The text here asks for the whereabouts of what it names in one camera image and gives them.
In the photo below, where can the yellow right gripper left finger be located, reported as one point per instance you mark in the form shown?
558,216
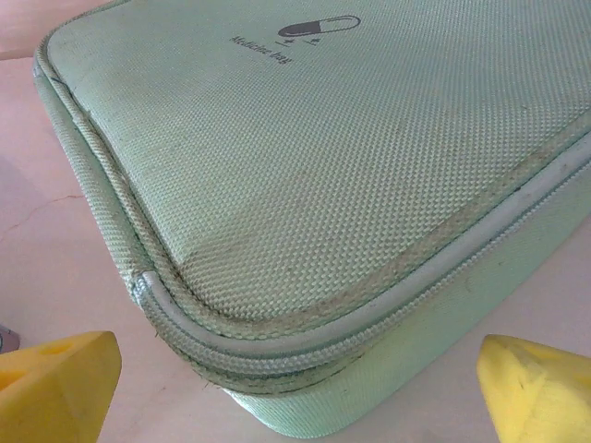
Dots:
51,392

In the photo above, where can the mint green medicine bag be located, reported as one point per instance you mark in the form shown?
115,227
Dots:
300,161

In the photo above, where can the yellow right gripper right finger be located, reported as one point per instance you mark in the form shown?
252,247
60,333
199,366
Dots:
540,397

